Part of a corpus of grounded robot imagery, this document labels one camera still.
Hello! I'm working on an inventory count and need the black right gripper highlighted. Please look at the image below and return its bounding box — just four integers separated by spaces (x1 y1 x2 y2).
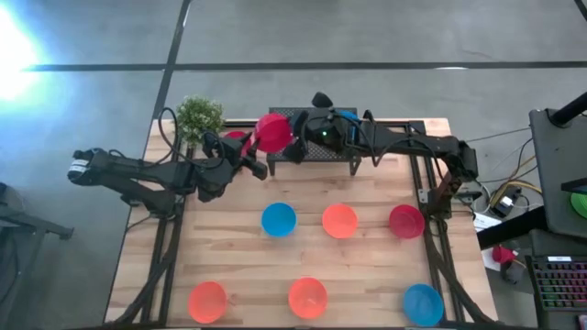
282 91 358 165

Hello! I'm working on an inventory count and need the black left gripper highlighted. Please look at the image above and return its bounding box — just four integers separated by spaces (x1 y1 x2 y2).
196 130 270 203

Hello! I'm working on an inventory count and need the red plastic mini bowl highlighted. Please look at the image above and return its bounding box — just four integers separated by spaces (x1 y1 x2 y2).
223 129 253 157
253 112 294 155
388 203 426 240

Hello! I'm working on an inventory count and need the blue plastic mini bowl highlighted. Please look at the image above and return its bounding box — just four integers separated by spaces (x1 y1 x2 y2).
403 282 445 327
260 202 298 238
338 108 364 144

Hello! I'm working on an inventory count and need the orange plastic mini bowl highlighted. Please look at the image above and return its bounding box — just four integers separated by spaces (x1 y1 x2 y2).
187 280 228 325
287 277 329 321
321 203 360 240

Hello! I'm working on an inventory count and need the black perforated metal shelf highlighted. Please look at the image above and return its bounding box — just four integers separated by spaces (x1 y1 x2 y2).
266 106 363 178

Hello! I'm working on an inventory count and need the small green potted plant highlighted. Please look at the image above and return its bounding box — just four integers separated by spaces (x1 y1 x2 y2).
174 94 227 148

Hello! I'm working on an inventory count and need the white paper sheet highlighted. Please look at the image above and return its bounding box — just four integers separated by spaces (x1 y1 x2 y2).
473 213 504 233
480 247 522 272

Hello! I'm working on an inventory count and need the black power adapter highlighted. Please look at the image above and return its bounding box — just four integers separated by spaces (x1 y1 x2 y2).
489 186 523 217

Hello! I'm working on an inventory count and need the black slanted desk beam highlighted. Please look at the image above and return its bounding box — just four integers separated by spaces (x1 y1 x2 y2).
476 206 549 251

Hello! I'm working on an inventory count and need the dark metal side table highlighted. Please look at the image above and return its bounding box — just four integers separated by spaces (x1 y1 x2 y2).
0 181 75 330

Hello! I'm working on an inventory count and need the small red object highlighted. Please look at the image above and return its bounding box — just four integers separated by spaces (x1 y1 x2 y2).
491 246 517 266

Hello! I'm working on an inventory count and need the dark grey desk panel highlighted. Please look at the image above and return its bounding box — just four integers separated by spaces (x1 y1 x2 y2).
528 107 587 239

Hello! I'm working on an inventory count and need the black round pole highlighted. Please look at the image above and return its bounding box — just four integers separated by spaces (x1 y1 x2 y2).
548 91 587 128

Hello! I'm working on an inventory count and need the black shelf edge bar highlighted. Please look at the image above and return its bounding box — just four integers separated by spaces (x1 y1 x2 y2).
560 177 587 194

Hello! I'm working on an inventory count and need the green round object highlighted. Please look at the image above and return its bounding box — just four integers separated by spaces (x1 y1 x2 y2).
570 192 587 220

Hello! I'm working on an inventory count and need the backlit black keyboard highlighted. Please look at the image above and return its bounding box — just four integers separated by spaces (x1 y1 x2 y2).
526 255 587 313

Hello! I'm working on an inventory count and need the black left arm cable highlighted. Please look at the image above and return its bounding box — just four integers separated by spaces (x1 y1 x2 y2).
157 106 227 162

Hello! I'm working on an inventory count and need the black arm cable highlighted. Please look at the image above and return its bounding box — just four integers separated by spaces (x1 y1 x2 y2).
157 106 227 162
361 108 444 167

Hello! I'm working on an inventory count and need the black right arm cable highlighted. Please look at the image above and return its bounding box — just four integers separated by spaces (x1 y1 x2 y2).
361 108 444 167

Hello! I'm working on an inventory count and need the thin black floor cable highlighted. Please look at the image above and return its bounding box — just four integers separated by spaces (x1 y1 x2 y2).
465 126 533 143

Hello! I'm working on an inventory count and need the yellow cable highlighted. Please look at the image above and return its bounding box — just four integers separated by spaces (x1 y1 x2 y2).
490 179 543 205

